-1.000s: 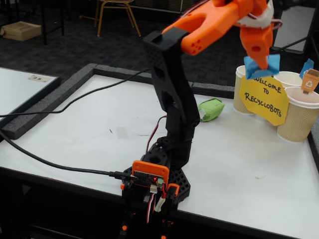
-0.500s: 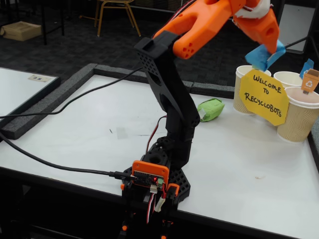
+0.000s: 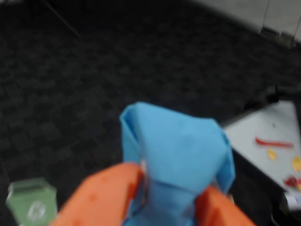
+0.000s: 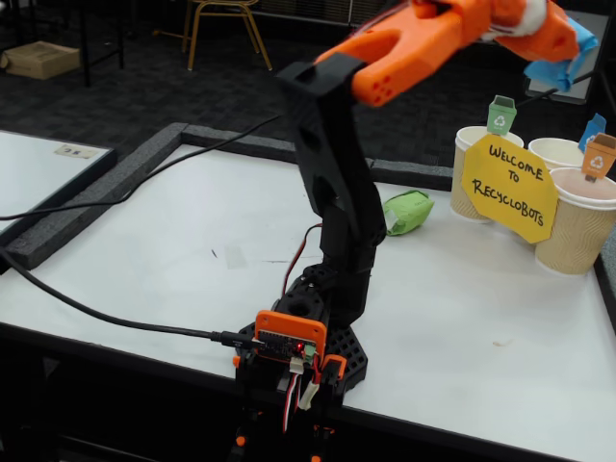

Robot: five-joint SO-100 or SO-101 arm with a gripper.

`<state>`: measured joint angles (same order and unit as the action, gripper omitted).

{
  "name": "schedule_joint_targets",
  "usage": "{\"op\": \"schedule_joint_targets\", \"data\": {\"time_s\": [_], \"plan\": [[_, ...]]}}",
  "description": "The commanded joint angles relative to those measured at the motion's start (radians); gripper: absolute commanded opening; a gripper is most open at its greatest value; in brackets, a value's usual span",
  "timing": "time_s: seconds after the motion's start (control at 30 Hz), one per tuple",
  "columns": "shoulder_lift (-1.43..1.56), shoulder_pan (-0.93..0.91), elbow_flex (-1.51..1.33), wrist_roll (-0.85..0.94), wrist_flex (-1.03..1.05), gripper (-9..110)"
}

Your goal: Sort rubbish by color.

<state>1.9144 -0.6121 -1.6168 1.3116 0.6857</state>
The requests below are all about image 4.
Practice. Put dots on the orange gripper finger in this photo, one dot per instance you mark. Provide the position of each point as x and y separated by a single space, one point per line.
570 43

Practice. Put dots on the blue paper bundle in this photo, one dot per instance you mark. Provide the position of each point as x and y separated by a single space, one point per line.
584 45

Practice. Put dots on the green paper bundle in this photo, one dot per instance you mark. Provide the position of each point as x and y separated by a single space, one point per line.
409 214

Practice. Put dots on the orange black robot arm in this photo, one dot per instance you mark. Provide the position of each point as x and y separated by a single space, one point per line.
337 168

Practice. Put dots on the white tape wrap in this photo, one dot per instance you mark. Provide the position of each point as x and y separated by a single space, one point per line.
529 17

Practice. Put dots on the thin black bar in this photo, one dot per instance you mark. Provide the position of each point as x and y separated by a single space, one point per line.
544 94

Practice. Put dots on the green bin picture tag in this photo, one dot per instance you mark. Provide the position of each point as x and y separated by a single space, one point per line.
500 118

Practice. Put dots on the blue bin picture tag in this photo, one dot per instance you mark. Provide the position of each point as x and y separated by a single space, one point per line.
593 127

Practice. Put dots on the paper cup with blue tag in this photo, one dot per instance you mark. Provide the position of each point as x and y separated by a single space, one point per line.
558 151

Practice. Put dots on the orange bin picture tag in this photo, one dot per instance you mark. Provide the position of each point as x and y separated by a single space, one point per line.
599 161

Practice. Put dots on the yellow welcome paper sign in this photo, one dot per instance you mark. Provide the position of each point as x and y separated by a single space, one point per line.
510 192

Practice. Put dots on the paper cup with green tag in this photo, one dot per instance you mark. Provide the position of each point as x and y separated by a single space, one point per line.
464 202

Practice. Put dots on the black foam border strip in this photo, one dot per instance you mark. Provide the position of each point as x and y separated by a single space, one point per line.
216 135
608 289
96 183
418 174

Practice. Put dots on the paper cup with orange tag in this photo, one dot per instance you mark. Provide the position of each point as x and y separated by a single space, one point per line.
572 236

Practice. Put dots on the black orange table clamp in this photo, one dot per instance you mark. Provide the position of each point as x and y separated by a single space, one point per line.
250 385
332 370

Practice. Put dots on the orange mounted controller board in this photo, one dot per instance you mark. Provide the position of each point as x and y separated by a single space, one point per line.
284 344

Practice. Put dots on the small paper label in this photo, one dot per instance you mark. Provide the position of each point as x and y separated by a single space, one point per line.
74 151

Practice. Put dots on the brown cardboard box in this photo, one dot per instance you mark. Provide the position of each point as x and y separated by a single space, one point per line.
41 60

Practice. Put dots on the white panel with dark frame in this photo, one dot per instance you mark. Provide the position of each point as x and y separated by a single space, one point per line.
580 95

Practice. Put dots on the black metal table frame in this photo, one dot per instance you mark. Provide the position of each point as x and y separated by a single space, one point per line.
85 48

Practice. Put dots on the whiteboard with black frame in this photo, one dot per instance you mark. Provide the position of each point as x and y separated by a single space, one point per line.
29 178

